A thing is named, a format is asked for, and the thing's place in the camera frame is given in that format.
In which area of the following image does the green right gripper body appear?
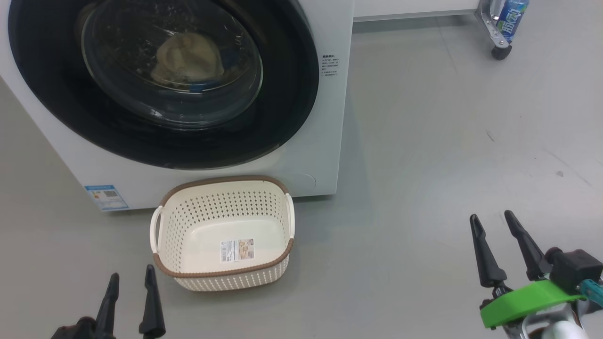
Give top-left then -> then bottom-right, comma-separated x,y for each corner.
480,279 -> 587,330

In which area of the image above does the small printed text label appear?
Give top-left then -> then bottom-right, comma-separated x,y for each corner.
321,53 -> 340,77

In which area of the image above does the cream perforated basket brown rim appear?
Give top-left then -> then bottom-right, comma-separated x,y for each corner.
150,176 -> 296,291

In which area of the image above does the paper basket label sticker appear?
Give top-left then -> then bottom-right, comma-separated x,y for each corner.
220,238 -> 255,263

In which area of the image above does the cream garment with blue cuffs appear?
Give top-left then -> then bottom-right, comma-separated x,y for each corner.
150,32 -> 236,90

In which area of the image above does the teal cable connector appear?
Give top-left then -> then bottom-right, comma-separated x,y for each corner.
582,279 -> 603,302

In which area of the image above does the black round glass washer door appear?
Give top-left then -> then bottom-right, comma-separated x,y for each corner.
7,0 -> 320,170

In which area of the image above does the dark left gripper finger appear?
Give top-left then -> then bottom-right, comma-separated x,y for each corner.
139,265 -> 166,339
94,273 -> 120,339

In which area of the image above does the blue green labelled bottle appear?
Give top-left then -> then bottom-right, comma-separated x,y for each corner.
497,0 -> 529,44

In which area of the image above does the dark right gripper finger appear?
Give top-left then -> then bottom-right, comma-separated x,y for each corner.
504,210 -> 552,282
470,214 -> 508,289

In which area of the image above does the blue energy label sticker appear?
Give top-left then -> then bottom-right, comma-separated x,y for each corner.
85,185 -> 129,211

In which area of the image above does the white front-load washing machine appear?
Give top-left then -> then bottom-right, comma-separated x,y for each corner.
0,0 -> 355,212

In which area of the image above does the metal cart leg with caster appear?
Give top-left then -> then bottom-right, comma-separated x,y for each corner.
475,0 -> 514,60

